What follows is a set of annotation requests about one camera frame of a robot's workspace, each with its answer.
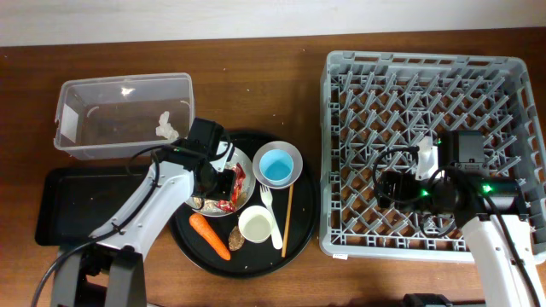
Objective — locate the orange carrot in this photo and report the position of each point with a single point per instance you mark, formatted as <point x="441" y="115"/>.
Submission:
<point x="201" y="226"/>

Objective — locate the white plastic fork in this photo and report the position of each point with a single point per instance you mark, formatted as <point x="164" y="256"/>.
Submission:
<point x="267" y="199"/>

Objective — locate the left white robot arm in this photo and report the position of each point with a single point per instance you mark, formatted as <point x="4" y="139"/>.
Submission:
<point x="107" y="270"/>

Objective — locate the black rectangular tray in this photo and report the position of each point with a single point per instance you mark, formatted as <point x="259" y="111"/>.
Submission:
<point x="76" y="201"/>

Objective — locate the red snack wrapper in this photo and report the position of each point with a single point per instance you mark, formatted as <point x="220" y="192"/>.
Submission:
<point x="232" y="204"/>

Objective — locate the round black tray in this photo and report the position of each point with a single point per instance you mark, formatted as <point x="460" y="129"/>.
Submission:
<point x="255" y="259"/>

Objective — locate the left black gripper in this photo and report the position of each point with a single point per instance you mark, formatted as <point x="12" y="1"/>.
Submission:
<point x="225" y="190"/>

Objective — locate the grey dishwasher rack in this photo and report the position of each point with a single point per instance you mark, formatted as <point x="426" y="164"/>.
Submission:
<point x="376" y="105"/>

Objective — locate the wooden chopstick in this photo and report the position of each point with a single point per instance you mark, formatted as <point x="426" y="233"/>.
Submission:
<point x="287" y="222"/>

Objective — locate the grey plate with rice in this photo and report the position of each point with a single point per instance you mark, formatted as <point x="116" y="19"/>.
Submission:
<point x="208" y="207"/>

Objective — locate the brown walnut shell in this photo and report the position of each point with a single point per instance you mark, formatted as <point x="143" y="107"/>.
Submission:
<point x="236" y="240"/>

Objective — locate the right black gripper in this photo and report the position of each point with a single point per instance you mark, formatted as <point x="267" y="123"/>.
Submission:
<point x="404" y="182"/>

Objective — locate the crumpled white tissue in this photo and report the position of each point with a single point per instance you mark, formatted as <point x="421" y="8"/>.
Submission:
<point x="165" y="129"/>

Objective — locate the blue cup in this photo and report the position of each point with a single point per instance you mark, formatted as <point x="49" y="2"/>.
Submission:
<point x="276" y="166"/>

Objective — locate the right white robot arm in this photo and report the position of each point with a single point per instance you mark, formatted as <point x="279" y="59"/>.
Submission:
<point x="452" y="177"/>

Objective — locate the white paper cup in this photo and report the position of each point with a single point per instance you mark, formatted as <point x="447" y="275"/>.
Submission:
<point x="255" y="224"/>

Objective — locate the pink bowl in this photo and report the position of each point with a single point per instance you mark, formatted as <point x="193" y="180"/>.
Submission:
<point x="288" y="147"/>

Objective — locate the clear plastic bin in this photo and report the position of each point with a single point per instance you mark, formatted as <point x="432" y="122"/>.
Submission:
<point x="115" y="117"/>

